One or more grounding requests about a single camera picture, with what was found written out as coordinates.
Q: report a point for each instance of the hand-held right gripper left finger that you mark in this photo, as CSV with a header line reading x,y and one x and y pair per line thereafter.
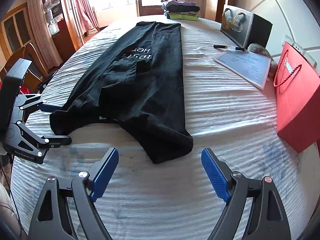
x,y
105,175

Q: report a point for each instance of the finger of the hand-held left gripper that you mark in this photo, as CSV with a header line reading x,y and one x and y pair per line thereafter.
x,y
60,140
50,108

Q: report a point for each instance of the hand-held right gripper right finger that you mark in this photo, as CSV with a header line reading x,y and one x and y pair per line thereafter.
x,y
215,177

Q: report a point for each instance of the black t-shirt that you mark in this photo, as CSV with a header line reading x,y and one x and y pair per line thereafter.
x,y
140,87

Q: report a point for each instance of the person's left forearm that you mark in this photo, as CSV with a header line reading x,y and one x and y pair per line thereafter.
x,y
6,210

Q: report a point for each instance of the wooden chair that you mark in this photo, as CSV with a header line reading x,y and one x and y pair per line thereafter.
x,y
26,53

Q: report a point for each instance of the wooden glass door cabinet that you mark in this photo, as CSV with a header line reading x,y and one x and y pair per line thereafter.
x,y
17,27

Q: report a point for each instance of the white blue patterned bedsheet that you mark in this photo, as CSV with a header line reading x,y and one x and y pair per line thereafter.
x,y
225,120

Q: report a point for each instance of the red gift bag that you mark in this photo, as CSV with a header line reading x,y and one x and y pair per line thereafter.
x,y
297,110

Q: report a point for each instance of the white paper document pad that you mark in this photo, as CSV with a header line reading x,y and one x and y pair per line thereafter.
x,y
245,65

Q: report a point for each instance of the black marker pen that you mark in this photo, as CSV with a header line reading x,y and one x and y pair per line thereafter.
x,y
220,46

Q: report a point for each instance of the grey furry toy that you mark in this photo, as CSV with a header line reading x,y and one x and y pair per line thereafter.
x,y
257,48

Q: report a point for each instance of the blue folded garment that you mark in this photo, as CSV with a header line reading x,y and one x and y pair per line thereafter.
x,y
165,11

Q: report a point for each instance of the black gift bag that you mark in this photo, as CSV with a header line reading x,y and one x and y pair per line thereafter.
x,y
260,27

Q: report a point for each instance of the green folded garment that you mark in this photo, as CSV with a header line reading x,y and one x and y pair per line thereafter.
x,y
185,17

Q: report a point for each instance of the black folded garment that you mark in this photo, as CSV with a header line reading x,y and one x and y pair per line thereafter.
x,y
182,5

